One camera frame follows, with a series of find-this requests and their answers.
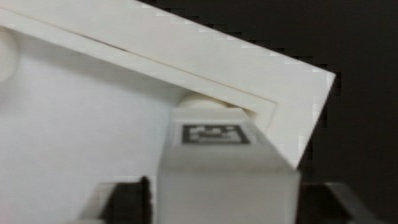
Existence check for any white fence wall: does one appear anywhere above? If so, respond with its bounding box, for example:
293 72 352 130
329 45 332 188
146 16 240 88
0 0 336 163

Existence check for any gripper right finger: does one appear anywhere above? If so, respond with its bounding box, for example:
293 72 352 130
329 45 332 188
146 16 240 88
298 182 386 224

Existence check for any white square tabletop part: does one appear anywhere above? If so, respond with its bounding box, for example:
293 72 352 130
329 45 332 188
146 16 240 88
0 8 281 224

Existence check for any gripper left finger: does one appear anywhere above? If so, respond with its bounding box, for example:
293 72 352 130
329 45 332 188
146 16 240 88
76 177 153 224

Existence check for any white leg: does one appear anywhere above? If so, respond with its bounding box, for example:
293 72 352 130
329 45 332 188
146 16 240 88
156 94 300 224

